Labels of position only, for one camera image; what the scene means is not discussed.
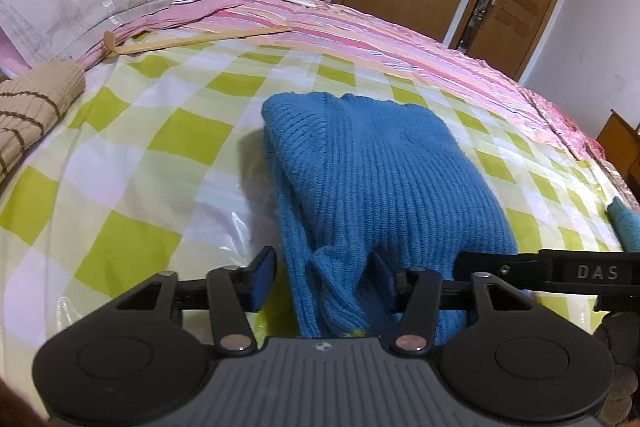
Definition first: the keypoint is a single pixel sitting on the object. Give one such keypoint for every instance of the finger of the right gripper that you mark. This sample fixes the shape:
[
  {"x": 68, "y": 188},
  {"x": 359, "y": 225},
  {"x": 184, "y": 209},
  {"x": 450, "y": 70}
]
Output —
[{"x": 513, "y": 269}]

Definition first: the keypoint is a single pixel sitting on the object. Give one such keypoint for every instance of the beige brown striped pillow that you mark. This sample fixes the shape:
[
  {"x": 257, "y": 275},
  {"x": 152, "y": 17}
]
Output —
[{"x": 32, "y": 104}]

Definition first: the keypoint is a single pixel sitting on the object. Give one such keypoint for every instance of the right hand in grey glove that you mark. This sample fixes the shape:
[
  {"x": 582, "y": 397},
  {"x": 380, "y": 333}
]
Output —
[{"x": 619, "y": 331}]

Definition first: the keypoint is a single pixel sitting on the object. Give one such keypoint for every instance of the pink pillow under grey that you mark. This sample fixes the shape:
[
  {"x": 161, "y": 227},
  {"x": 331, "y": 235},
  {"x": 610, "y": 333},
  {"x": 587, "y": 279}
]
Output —
[{"x": 11, "y": 62}]

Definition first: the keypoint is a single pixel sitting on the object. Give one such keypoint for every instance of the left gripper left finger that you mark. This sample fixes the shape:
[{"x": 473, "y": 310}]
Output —
[{"x": 232, "y": 292}]

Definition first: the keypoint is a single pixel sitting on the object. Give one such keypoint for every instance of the pink striped bed cover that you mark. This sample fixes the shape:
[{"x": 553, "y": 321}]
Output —
[{"x": 365, "y": 40}]

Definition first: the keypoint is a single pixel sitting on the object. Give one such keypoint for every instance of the blue striped knit sweater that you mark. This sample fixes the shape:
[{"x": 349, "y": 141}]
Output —
[{"x": 357, "y": 178}]

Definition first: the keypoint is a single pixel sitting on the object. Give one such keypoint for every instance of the wooden side cabinet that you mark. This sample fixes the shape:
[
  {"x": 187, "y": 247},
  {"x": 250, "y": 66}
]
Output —
[{"x": 621, "y": 145}]

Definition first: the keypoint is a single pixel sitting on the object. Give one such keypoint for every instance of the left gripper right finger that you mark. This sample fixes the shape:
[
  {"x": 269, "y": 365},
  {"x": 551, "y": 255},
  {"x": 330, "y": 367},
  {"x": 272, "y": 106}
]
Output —
[{"x": 413, "y": 294}]

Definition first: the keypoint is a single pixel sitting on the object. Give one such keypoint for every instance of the teal folded garment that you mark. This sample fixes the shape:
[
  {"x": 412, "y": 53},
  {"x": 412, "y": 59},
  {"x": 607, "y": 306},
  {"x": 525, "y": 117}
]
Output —
[{"x": 626, "y": 225}]

